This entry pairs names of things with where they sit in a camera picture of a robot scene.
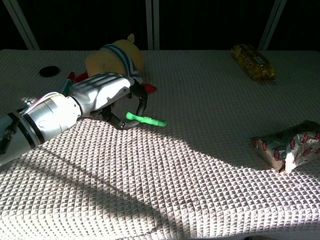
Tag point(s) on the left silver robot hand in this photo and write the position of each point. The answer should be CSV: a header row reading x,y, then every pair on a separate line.
x,y
100,92

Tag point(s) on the green plastic stick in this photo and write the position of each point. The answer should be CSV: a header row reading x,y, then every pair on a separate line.
x,y
147,120

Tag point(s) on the teal red pen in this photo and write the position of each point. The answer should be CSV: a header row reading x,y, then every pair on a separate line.
x,y
67,83

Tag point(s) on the yellow plush toy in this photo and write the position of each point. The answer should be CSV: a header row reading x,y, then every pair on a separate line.
x,y
117,60

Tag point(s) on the black round disc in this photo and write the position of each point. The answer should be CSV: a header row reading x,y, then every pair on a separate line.
x,y
49,71

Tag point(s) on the white waffle table cloth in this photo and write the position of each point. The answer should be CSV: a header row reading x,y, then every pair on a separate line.
x,y
175,162

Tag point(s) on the yellow snack package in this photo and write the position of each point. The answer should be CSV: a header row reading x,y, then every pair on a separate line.
x,y
253,62

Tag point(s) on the white red snack bag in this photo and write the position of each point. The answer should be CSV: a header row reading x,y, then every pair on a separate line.
x,y
287,146

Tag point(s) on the white frame post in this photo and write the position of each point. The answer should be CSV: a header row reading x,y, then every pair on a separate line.
x,y
21,23
271,25
152,23

